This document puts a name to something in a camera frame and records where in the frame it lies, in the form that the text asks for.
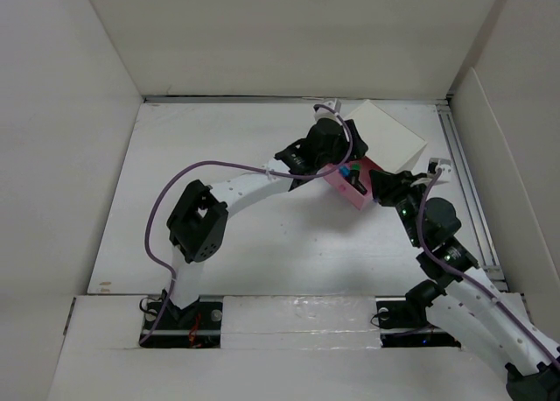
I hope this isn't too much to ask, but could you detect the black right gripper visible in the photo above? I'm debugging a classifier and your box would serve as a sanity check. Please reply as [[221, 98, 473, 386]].
[[367, 167, 430, 248]]

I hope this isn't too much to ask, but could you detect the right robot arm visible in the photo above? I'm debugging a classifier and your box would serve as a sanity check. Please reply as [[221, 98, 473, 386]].
[[369, 169, 559, 400]]

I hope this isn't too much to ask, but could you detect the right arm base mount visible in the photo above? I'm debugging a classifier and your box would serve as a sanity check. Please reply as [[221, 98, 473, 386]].
[[370, 280, 461, 348]]

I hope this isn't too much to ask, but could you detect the white drawer cabinet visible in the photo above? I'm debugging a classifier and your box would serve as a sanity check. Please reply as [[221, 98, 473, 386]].
[[346, 101, 427, 173]]

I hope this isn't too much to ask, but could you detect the small black object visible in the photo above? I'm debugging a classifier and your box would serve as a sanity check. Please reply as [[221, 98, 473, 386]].
[[339, 166, 368, 195]]

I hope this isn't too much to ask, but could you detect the aluminium rail right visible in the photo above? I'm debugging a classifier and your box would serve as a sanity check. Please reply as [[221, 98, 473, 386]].
[[436, 103, 501, 270]]

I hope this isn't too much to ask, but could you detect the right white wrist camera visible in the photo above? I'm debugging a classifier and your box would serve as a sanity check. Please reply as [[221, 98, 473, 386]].
[[427, 158, 452, 183]]

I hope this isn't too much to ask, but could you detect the pink drawer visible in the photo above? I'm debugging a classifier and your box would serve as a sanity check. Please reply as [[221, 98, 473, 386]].
[[323, 158, 382, 210]]

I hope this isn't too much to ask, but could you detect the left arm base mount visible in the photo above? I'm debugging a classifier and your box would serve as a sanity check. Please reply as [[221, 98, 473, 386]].
[[138, 290, 223, 349]]

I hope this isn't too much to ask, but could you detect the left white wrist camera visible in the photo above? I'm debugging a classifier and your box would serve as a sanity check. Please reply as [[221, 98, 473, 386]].
[[313, 98, 343, 121]]

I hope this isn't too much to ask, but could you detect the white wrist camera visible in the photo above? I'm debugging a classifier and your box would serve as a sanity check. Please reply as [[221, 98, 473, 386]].
[[427, 158, 452, 183], [313, 98, 343, 121]]

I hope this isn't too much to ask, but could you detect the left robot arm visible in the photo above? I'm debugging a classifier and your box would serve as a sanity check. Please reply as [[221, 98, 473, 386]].
[[164, 117, 368, 328]]

